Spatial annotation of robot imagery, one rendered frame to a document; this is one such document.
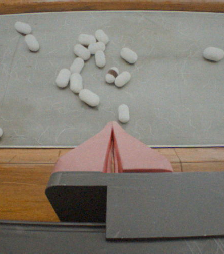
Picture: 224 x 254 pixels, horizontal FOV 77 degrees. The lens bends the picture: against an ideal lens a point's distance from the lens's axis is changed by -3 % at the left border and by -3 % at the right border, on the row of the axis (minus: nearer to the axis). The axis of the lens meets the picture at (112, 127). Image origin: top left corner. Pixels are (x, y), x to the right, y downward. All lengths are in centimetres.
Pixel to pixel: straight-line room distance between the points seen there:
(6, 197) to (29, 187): 3
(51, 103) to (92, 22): 20
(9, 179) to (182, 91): 31
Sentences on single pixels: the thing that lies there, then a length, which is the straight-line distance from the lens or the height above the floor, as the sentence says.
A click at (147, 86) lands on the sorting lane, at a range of 28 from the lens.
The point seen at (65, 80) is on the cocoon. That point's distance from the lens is 27.
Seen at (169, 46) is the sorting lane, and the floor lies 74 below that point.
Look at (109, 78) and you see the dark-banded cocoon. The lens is 26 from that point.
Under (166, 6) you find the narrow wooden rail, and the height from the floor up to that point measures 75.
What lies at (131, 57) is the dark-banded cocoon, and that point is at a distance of 29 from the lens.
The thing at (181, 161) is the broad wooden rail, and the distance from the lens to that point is 24.
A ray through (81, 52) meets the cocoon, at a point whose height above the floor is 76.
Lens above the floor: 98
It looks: 76 degrees down
